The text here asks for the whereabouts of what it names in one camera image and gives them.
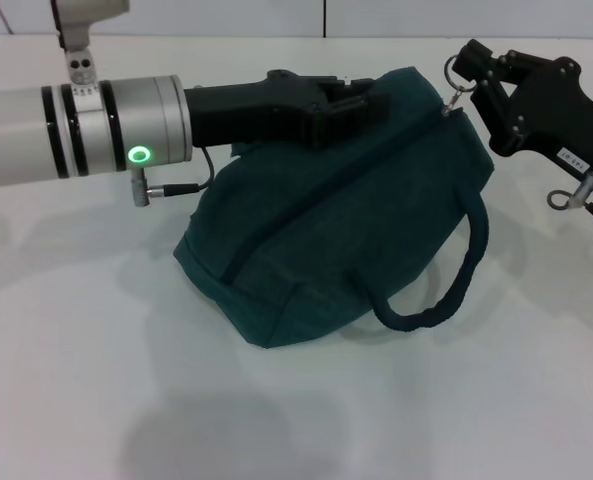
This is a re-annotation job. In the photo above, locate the metal zipper pull ring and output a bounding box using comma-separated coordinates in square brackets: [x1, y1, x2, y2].
[440, 52, 478, 120]

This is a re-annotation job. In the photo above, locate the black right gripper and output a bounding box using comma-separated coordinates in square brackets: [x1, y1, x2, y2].
[456, 38, 593, 201]

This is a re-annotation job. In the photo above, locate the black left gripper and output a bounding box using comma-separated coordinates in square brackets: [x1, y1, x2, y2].
[183, 68, 393, 151]

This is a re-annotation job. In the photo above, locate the dark teal insulated lunch bag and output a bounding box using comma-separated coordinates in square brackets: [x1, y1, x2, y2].
[172, 67, 496, 350]

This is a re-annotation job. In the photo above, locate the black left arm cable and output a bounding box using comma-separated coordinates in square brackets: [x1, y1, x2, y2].
[129, 146, 216, 207]

